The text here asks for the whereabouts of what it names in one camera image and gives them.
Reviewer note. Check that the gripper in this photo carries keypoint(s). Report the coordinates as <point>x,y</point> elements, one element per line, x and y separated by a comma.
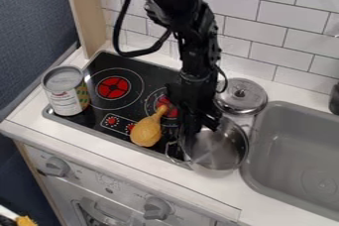
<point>192,99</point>

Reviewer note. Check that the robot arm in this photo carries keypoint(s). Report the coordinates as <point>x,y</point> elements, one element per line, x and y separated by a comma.
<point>190,22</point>

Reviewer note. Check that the silver pot lid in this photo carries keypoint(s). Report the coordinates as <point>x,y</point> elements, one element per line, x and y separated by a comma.
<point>240,99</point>

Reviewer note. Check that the silver pot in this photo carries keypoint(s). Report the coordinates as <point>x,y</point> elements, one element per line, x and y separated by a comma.
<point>220,150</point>

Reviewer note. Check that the toy stove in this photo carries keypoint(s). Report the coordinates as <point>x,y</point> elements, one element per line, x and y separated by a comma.
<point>128,71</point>

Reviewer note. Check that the yellow toy chicken drumstick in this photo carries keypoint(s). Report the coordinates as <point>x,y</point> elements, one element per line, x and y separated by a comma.
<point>146,131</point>

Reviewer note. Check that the toy sink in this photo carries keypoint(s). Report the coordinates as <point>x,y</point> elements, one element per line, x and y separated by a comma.
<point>295,157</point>

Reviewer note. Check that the silver can with label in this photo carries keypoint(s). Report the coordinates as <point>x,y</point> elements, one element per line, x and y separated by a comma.
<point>66,94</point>

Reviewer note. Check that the yellow toy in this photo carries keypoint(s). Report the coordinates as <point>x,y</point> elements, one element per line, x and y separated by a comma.
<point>25,221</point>

